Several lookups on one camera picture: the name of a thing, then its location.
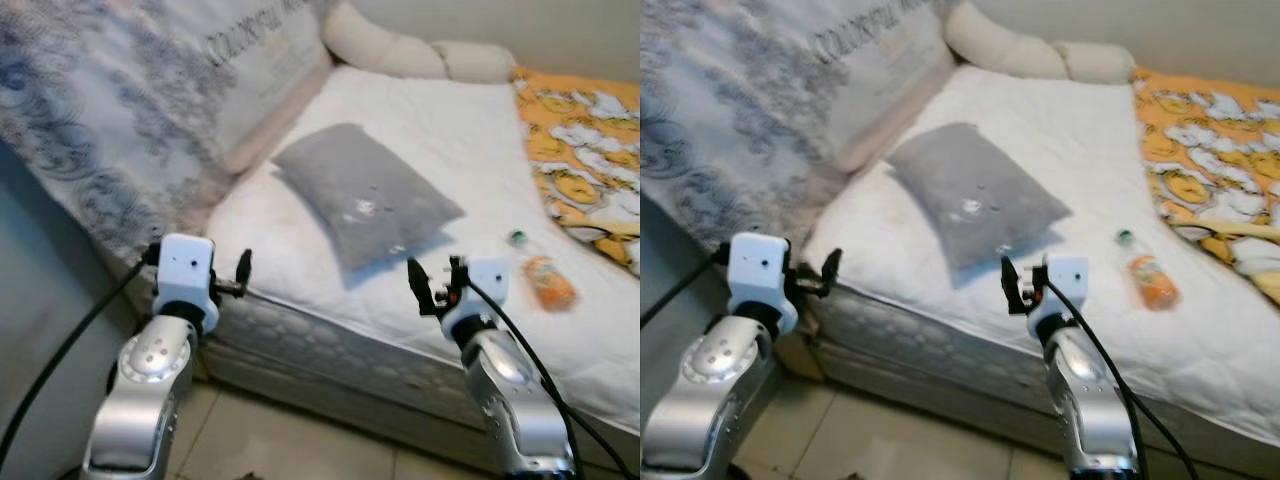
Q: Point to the grey plush pillow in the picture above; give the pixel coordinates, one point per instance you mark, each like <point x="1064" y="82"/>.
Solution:
<point x="970" y="190"/>
<point x="360" y="190"/>

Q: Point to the short cream bolster cushion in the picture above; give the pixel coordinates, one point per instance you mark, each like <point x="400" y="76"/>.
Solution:
<point x="475" y="62"/>
<point x="1095" y="62"/>

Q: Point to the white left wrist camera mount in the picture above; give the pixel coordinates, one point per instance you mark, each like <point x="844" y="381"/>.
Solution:
<point x="757" y="265"/>
<point x="185" y="265"/>

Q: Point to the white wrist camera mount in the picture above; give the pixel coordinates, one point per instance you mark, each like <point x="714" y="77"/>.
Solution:
<point x="1068" y="278"/>
<point x="490" y="280"/>
<point x="757" y="265"/>
<point x="185" y="265"/>

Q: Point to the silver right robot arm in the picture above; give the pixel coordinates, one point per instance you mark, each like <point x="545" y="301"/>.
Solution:
<point x="1080" y="372"/>
<point x="505" y="372"/>

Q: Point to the white quilted mattress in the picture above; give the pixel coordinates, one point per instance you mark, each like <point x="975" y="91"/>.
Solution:
<point x="450" y="140"/>
<point x="1070" y="140"/>

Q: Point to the yellow cartoon egg blanket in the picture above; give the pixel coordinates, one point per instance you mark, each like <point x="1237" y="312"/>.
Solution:
<point x="580" y="150"/>
<point x="1210" y="150"/>

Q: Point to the long cream bolster cushion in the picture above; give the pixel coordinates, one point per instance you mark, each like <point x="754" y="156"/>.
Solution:
<point x="375" y="45"/>
<point x="1000" y="45"/>

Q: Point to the orange drink bottle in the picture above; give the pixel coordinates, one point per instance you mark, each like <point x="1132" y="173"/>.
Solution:
<point x="548" y="282"/>
<point x="1152" y="280"/>

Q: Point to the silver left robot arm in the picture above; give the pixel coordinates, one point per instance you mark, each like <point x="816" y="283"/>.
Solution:
<point x="715" y="365"/>
<point x="150" y="365"/>

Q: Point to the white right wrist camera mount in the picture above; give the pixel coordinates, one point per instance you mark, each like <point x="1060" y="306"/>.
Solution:
<point x="490" y="280"/>
<point x="1068" y="278"/>

